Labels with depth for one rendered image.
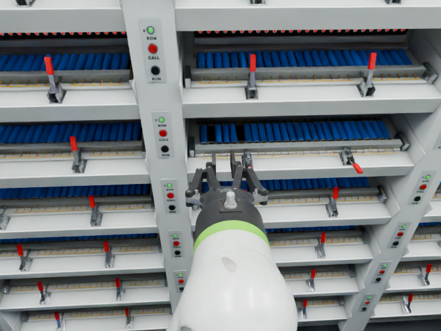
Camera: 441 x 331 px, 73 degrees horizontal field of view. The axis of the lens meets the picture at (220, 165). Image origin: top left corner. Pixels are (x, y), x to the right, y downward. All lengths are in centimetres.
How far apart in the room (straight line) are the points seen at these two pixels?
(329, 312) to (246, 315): 119
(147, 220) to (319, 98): 58
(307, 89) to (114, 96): 44
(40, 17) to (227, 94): 39
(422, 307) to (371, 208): 68
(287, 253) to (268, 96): 57
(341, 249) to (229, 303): 90
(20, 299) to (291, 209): 101
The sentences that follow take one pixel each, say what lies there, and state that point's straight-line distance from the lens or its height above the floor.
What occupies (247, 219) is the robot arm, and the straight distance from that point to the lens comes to 36.
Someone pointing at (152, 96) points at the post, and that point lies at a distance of 68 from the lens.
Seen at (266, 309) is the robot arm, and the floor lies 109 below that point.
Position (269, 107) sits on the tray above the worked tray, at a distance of 71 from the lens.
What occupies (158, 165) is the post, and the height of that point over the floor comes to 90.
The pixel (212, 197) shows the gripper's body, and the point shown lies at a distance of 42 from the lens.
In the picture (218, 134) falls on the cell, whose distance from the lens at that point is 83.
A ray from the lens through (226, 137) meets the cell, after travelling 82.
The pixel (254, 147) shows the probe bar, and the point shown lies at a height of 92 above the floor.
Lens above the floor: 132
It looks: 34 degrees down
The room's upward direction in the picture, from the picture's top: straight up
